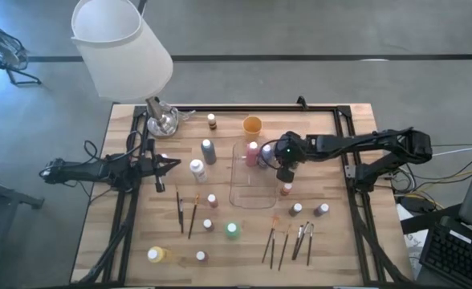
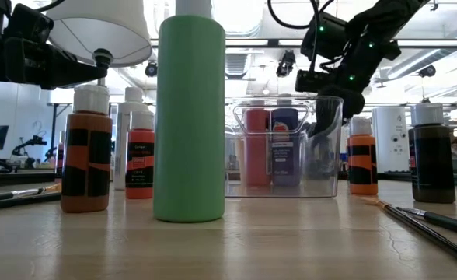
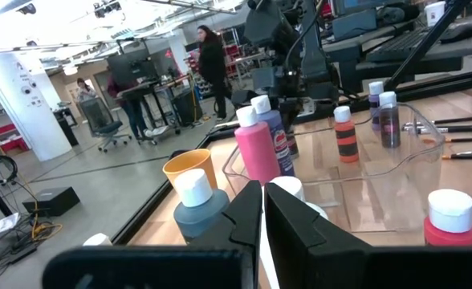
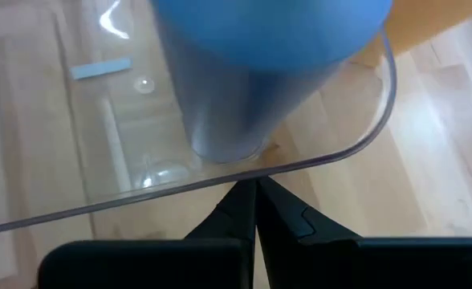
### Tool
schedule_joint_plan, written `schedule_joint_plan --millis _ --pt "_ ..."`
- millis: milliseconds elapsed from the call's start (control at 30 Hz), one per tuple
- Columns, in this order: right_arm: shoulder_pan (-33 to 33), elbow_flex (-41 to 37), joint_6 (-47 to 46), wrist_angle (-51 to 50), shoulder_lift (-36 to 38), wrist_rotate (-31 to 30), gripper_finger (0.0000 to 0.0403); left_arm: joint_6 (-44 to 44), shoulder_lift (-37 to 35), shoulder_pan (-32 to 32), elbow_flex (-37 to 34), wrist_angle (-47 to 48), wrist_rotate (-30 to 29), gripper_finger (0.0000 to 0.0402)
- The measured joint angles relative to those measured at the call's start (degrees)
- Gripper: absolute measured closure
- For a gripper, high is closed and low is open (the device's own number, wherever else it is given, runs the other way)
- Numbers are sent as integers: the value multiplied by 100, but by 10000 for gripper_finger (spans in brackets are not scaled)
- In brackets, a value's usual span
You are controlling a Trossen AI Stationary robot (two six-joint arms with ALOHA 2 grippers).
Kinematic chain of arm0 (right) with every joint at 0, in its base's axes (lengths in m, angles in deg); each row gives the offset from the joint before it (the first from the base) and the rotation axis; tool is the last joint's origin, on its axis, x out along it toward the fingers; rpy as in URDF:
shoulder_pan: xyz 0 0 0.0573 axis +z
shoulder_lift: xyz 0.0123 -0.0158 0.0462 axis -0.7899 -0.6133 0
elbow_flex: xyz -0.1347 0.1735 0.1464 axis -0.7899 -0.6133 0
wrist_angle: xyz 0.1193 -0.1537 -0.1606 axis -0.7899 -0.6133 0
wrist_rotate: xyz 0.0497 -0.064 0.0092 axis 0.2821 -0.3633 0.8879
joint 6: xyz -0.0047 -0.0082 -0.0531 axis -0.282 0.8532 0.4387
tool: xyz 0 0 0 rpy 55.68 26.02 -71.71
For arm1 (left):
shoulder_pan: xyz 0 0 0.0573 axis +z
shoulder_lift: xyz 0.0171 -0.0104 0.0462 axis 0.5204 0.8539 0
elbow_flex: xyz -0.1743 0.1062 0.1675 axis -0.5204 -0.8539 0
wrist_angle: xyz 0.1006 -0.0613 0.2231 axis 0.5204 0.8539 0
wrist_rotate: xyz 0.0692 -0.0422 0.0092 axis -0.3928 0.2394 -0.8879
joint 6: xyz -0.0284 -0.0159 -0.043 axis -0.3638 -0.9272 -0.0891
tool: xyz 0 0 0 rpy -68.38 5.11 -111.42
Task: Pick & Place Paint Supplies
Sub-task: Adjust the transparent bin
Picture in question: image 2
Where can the table lamp white shade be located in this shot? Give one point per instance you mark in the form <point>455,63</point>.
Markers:
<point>96,27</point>

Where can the large white paint bottle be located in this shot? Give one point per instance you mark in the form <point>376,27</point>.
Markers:
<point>119,155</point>

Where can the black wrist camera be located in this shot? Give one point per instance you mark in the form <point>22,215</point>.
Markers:
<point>30,23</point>
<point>312,81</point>

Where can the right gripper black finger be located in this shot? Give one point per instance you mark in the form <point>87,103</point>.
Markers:
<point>341,107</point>

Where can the large blue paint bottle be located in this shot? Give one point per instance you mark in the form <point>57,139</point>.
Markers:
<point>287,163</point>

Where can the large pink paint bottle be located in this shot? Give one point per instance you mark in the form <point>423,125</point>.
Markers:
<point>257,155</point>

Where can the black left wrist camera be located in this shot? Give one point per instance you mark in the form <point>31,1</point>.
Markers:
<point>30,23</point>

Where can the clear plastic bin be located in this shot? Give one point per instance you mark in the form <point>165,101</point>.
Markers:
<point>252,192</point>

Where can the small burnt-orange paint bottle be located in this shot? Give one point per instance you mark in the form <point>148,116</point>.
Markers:
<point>86,155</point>

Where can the fan paintbrush orange bristles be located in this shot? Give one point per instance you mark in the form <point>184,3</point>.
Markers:
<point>426,232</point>

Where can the large green paint bottle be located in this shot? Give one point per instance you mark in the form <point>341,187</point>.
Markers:
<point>189,116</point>

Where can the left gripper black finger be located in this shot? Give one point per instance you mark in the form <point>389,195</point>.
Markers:
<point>46,66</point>

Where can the small red-orange paint bottle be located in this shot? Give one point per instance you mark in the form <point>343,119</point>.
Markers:
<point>140,163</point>

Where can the small dark brown paint bottle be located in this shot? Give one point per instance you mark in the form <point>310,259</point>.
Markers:
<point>432,163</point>

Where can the black background robot arm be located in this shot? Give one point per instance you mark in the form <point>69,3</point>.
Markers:
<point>38,140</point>

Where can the small silver paint bottle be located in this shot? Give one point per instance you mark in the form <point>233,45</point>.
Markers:
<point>321,159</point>

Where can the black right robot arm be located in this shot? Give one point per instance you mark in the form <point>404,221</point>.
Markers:
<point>388,15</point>

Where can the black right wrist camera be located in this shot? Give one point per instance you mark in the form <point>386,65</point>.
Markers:
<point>312,81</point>

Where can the white cylindrical column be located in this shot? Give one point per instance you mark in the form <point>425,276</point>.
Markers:
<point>389,136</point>

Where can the small bright orange paint bottle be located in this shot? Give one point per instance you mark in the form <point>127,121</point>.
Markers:
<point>362,175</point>

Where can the thin paintbrush silver ferrule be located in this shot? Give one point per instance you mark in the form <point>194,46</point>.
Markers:
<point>450,225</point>

